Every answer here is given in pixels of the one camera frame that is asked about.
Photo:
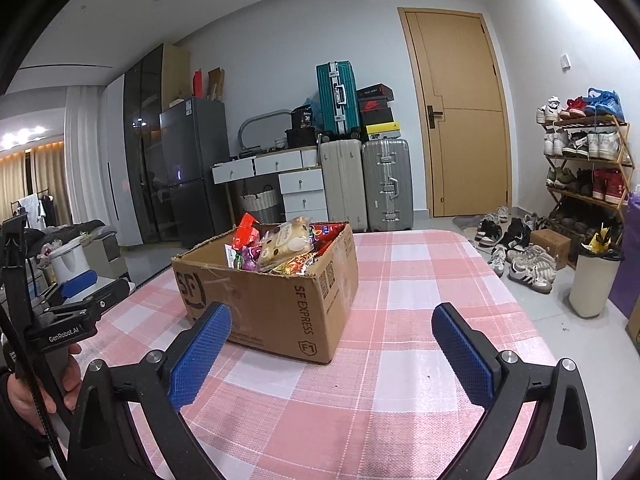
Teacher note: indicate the pale beige snack packet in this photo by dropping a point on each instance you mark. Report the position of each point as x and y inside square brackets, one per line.
[287, 245]

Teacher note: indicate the white curtain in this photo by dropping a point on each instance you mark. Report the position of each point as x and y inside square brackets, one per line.
[87, 160]

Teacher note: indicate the silver suitcase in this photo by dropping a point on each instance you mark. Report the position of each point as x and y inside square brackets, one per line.
[387, 185]

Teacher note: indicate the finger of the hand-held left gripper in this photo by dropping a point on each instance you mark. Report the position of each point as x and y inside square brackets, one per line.
[80, 283]
[112, 292]

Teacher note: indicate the beige suitcase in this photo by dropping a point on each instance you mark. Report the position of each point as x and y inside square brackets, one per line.
[342, 185]

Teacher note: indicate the grey door mat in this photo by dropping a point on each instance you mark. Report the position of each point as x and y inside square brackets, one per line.
[467, 224]

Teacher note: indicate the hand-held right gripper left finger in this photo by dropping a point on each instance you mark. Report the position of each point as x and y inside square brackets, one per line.
[200, 355]

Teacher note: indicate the wooden door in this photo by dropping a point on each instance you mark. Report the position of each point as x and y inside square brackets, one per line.
[465, 135]

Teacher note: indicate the red bag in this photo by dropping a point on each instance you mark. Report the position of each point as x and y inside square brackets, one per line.
[199, 84]

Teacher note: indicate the curved metal frame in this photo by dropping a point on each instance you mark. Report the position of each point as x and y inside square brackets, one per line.
[260, 120]

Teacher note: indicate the dark glass cabinet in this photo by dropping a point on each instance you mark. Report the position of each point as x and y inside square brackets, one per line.
[145, 140]

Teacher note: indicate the red-logo shoe box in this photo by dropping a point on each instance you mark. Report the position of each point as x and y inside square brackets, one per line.
[376, 105]

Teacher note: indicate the tall cardboard carton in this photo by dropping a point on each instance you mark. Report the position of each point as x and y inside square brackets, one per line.
[216, 85]

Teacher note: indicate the wooden shoe rack with shoes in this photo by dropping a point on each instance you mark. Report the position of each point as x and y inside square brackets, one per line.
[600, 145]

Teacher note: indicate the printed cardboard carton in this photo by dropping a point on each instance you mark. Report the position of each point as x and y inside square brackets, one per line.
[635, 325]

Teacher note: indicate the small cardboard box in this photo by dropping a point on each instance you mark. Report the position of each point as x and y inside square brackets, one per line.
[550, 247]

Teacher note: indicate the flat black box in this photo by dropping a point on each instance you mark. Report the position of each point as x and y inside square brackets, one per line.
[302, 138]

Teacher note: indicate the ceiling lights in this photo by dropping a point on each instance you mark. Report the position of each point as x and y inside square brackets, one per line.
[20, 136]

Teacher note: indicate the purple snack packet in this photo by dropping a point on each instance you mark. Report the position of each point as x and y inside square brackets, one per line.
[251, 259]

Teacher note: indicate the person's left hand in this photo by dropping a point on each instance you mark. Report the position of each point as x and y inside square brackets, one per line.
[30, 390]

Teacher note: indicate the dark clothes heap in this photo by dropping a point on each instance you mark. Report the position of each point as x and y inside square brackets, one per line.
[55, 232]

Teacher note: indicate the beige curtain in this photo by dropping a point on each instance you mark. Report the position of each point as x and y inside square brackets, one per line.
[47, 175]

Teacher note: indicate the white drawer dresser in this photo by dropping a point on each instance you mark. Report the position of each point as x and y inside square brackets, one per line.
[300, 180]

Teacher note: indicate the grey refrigerator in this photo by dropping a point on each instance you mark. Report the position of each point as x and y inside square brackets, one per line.
[192, 160]

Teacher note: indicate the white pot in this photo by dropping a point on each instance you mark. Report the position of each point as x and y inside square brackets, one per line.
[70, 262]

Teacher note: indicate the black printed box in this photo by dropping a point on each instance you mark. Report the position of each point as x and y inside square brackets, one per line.
[306, 117]

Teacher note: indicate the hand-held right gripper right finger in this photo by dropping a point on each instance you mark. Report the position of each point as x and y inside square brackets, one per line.
[465, 355]

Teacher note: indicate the pink checked tablecloth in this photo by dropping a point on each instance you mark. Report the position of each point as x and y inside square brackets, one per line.
[415, 310]

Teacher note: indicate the teal suitcase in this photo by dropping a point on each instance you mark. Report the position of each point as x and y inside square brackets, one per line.
[337, 97]

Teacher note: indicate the pile of assorted shoes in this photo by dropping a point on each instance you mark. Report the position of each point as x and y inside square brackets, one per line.
[530, 265]

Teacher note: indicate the black orange-striped shoe box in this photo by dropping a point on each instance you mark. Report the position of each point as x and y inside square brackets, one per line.
[374, 91]

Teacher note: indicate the white trash bin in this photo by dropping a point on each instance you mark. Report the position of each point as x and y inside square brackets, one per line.
[592, 285]

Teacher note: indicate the clothes rack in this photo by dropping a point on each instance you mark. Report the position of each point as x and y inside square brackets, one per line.
[32, 210]

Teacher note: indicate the plain black shoe box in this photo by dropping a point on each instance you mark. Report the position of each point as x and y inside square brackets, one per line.
[377, 118]

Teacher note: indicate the brown cardboard box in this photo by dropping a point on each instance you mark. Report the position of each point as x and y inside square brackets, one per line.
[270, 310]

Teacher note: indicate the purple bag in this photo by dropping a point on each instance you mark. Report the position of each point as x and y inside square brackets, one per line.
[630, 260]

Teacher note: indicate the woven laundry basket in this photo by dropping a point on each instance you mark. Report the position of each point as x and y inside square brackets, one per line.
[257, 205]

